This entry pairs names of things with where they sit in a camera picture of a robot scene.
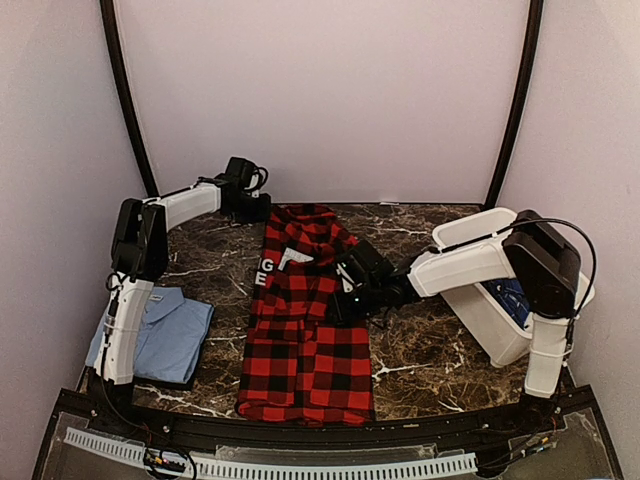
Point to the white slotted cable duct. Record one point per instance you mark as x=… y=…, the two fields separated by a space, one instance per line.
x=133 y=454

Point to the clear acrylic plate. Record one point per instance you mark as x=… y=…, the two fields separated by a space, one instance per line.
x=58 y=460
x=578 y=452

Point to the blue shirt in bin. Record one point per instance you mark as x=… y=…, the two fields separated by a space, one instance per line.
x=510 y=296

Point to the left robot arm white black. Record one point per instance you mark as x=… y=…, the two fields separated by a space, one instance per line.
x=140 y=251

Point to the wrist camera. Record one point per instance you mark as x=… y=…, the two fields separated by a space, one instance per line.
x=258 y=180
x=348 y=284

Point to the folded light blue shirt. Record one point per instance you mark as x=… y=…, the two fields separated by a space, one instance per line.
x=172 y=331

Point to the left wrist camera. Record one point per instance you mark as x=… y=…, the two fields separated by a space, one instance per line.
x=258 y=180

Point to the right clear acrylic plate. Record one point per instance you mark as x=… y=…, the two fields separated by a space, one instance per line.
x=578 y=452

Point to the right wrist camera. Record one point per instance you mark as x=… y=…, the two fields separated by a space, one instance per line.
x=348 y=284

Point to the black curved front rail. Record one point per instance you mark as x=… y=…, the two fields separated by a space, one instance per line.
x=490 y=431

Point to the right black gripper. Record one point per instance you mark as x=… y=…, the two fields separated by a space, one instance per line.
x=340 y=310

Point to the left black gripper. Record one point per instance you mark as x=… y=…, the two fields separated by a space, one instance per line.
x=262 y=214

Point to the red black plaid shirt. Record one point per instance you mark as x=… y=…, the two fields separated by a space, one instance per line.
x=299 y=364

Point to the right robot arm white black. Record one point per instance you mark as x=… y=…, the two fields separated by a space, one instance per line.
x=428 y=274

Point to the white plastic bin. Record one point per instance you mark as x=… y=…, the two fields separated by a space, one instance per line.
x=547 y=266

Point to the left clear acrylic plate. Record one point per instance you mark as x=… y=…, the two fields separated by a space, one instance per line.
x=58 y=460

